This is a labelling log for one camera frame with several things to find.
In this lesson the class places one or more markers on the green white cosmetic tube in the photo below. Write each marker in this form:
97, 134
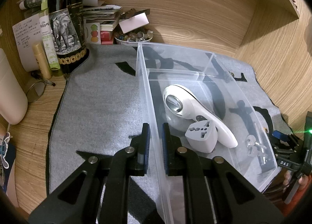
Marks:
47, 39

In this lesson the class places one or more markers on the white small cardboard box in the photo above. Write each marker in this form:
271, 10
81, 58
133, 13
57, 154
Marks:
133, 23

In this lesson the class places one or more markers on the white handwritten paper note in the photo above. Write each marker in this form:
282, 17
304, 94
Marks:
26, 33

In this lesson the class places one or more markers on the silver keys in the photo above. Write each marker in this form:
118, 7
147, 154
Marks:
256, 147

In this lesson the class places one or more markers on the bowl of stones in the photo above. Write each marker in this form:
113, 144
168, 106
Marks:
133, 38

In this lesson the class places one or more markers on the white handheld fabric shaver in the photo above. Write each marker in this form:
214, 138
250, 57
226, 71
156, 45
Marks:
183, 103

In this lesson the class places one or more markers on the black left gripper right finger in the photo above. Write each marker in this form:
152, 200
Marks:
170, 145

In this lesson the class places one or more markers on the clear plastic organizer box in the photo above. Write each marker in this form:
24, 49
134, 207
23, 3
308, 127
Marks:
198, 96

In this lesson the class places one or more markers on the gold lip balm tube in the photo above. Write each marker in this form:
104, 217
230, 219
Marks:
41, 59

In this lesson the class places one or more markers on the grey felt mat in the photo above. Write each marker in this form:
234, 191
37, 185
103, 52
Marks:
117, 89

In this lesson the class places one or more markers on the stack of books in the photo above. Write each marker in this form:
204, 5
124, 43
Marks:
107, 16

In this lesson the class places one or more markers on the round glass coaster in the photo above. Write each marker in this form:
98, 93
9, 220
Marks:
35, 91

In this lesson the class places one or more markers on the dark elephant label wine bottle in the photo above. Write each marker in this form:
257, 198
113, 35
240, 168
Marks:
68, 34

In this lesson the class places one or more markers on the beige cylindrical speaker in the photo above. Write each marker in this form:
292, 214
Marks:
13, 99

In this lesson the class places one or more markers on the traffic light card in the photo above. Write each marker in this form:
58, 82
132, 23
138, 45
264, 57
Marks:
92, 33

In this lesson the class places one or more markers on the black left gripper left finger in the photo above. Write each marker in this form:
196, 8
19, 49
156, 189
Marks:
141, 143

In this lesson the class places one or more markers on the white travel plug adapter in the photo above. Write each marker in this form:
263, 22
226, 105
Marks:
202, 136

